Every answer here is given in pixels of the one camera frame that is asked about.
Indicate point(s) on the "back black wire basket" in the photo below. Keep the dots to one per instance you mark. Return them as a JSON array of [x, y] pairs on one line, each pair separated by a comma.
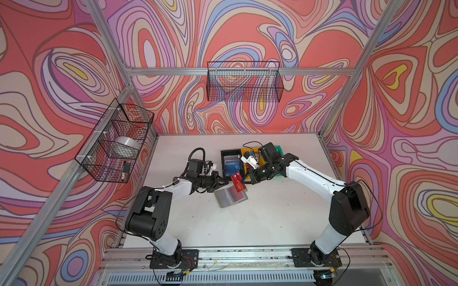
[[244, 81]]

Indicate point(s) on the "green plastic bin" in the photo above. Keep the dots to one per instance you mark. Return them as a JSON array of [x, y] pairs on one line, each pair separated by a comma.
[[281, 150]]

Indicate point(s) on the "grey leather card holder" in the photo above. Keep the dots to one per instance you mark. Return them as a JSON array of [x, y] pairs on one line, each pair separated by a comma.
[[229, 196]]

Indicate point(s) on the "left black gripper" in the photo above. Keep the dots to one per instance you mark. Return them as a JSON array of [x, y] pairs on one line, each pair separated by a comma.
[[214, 180]]

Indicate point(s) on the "red VIP card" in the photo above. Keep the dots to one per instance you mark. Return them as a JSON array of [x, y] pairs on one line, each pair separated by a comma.
[[238, 182]]

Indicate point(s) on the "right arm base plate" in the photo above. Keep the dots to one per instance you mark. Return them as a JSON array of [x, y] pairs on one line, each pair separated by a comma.
[[306, 258]]

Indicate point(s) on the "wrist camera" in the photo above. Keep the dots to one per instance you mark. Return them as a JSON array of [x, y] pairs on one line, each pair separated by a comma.
[[195, 167], [251, 160]]

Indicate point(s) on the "white tape roll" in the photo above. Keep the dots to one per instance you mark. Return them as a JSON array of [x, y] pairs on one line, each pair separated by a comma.
[[126, 147]]

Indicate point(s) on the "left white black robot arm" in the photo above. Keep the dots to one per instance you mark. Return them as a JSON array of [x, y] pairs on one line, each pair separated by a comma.
[[149, 214]]

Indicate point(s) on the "black plastic bin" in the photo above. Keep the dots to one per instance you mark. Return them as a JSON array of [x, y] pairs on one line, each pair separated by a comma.
[[232, 163]]

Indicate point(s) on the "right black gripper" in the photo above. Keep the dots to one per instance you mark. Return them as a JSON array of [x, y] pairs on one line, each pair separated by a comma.
[[253, 177]]

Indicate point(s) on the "yellow plastic bin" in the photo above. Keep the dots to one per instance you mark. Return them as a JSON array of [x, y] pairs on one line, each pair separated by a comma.
[[255, 153]]

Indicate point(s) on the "black wire basket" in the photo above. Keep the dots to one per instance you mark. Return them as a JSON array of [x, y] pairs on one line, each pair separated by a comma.
[[119, 120], [244, 81]]

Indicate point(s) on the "left black wire basket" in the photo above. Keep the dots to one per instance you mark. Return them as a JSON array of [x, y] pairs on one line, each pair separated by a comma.
[[119, 120]]

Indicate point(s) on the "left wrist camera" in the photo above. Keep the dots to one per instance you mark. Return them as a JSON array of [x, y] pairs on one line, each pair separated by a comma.
[[195, 167]]

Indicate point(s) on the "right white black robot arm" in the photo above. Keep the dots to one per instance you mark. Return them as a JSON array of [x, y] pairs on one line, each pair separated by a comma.
[[348, 203]]

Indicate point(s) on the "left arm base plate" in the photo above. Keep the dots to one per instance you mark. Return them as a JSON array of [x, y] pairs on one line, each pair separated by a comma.
[[184, 259]]

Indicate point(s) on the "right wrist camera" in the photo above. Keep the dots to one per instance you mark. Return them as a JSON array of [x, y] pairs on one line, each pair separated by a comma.
[[251, 160]]

